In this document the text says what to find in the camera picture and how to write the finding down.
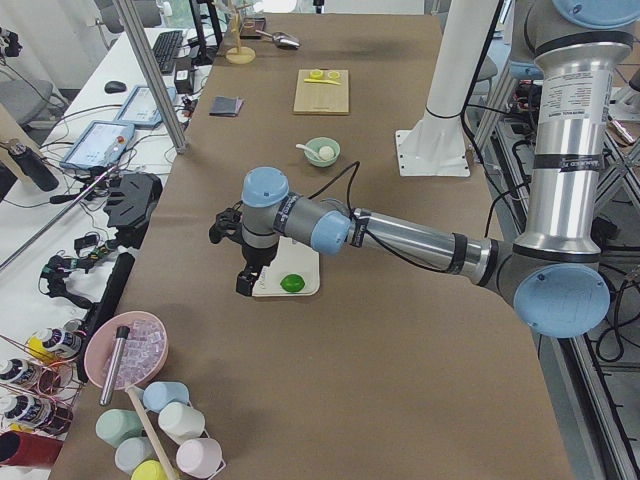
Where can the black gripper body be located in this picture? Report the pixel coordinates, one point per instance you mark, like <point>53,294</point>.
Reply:
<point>256,257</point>

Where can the white ceramic spoon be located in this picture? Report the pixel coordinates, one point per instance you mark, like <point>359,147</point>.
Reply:
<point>307,150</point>

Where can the pink bowl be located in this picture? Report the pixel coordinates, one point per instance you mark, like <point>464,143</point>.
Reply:
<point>145,351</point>

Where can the light green bowl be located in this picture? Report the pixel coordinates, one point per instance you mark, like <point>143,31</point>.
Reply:
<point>316,144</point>

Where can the green lime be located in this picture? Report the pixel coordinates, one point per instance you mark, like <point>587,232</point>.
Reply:
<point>292,283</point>

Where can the cream rabbit tray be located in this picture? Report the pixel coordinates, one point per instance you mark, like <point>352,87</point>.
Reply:
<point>291,257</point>

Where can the grey folded cloth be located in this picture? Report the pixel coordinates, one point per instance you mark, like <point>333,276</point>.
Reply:
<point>226,106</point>

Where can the metal muddler tool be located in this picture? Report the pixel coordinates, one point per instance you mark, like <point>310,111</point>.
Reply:
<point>108,387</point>

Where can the bamboo cutting board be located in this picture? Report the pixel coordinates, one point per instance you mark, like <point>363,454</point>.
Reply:
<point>322,99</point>

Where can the upper teach pendant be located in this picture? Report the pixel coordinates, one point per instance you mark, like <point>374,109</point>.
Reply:
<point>101,145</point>

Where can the white cup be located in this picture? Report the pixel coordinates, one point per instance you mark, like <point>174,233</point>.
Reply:
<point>181,422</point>

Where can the wooden cup rack stick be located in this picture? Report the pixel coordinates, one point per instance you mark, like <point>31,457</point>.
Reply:
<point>132,393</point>

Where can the yellow plastic knife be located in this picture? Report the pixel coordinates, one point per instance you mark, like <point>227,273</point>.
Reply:
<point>322,81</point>

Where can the wooden mug tree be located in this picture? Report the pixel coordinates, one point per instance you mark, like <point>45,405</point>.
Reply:
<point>238,54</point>

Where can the pink cup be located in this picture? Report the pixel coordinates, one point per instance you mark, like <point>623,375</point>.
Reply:
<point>200,458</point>

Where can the black computer mouse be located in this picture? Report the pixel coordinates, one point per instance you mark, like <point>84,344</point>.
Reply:
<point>114,86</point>

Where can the black keyboard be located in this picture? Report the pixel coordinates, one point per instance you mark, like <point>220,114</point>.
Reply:
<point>165,49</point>

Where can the shiny metal scoop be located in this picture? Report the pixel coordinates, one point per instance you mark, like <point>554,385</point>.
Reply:
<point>281,39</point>

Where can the green cup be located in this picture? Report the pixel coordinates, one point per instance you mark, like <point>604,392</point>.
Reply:
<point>114,426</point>

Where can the black water bottle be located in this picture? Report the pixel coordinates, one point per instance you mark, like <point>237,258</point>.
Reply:
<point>31,164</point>

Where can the grey blue cup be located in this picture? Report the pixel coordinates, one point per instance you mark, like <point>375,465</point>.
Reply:
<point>132,452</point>

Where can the yellow cup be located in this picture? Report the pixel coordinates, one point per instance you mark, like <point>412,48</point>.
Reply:
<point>149,470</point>

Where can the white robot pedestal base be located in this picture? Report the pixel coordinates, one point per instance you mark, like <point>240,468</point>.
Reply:
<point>435,146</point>

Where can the aluminium frame post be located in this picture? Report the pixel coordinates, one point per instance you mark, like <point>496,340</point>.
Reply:
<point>143,52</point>

